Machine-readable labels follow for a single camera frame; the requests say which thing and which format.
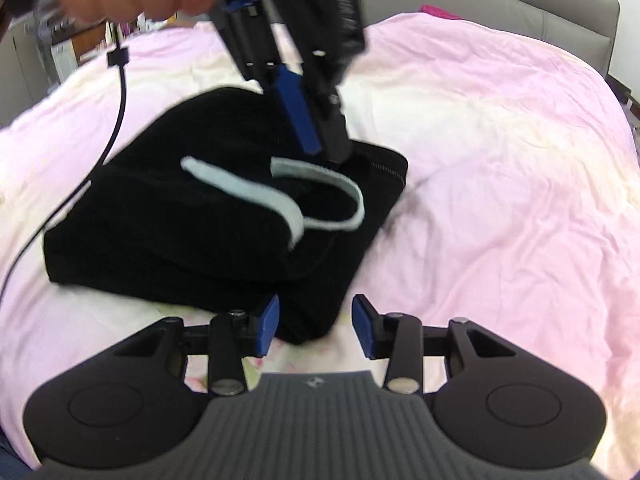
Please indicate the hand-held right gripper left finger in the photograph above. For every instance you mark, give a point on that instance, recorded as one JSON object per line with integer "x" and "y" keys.
{"x": 267, "y": 322}

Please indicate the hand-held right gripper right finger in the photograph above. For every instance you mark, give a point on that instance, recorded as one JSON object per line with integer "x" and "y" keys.
{"x": 362, "y": 327}

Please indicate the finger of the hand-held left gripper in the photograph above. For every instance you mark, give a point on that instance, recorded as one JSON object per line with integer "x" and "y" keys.
{"x": 297, "y": 110}
{"x": 335, "y": 130}

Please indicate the black pants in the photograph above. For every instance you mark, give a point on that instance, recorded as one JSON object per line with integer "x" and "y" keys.
{"x": 150, "y": 220}

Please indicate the magenta pillow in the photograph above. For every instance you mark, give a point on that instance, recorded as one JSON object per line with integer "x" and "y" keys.
{"x": 440, "y": 11}

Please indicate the grey bed headboard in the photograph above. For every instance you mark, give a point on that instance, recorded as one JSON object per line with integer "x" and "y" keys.
{"x": 500, "y": 5}

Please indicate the group of cosmetic bottles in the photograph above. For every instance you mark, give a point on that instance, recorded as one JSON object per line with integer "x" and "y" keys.
{"x": 150, "y": 22}

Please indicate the pink blanket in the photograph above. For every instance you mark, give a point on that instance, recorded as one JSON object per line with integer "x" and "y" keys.
{"x": 500, "y": 185}

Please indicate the wooden nightstand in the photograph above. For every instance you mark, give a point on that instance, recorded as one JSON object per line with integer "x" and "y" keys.
{"x": 90, "y": 40}

